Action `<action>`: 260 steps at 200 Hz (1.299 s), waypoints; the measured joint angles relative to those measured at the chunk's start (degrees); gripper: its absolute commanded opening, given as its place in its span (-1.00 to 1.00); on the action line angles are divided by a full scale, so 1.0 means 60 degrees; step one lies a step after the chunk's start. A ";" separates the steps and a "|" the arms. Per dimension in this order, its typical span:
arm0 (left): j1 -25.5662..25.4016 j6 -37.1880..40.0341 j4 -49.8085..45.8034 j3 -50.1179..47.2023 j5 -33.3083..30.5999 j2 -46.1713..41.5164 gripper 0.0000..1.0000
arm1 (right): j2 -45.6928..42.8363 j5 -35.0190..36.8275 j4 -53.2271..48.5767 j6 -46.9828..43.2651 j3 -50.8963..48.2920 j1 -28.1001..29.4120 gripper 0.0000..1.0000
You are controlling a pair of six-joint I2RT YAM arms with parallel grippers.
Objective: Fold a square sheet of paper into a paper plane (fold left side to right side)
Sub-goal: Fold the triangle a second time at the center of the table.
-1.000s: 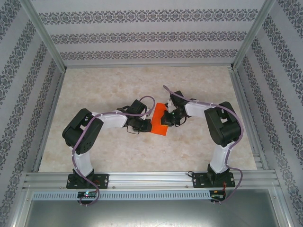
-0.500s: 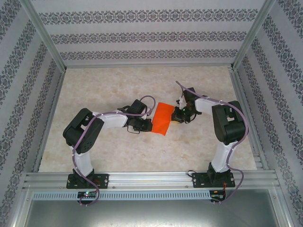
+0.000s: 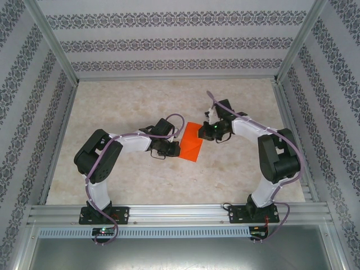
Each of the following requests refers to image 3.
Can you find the orange paper sheet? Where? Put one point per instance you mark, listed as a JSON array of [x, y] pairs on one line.
[[191, 149]]

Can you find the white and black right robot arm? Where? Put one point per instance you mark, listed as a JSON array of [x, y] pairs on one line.
[[264, 191]]

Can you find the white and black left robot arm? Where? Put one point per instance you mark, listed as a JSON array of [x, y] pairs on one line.
[[98, 194]]

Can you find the small circuit board green light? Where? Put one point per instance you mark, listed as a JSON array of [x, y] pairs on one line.
[[104, 231]]

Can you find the grey metal panel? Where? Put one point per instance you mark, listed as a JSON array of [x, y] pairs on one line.
[[180, 256]]

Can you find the small circuit board orange light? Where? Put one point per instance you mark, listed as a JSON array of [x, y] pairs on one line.
[[257, 229]]

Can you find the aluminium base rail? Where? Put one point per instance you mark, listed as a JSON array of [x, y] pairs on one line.
[[180, 213]]

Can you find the aluminium table side rail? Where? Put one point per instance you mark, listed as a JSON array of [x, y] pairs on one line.
[[69, 107], [285, 112]]

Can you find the aluminium frame post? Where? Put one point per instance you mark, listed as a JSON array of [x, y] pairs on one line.
[[301, 42], [53, 42]]

